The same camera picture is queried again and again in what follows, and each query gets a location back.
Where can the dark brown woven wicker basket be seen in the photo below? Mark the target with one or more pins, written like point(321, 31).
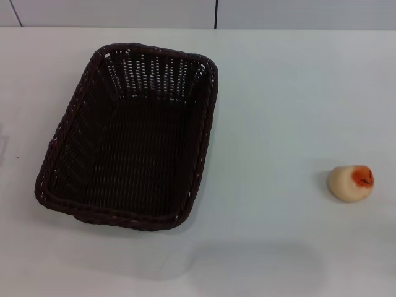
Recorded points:
point(130, 154)

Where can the cream bun with orange spot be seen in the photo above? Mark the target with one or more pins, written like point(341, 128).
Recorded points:
point(348, 187)

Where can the thin black vertical wall strip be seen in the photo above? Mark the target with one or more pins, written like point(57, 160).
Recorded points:
point(215, 14)

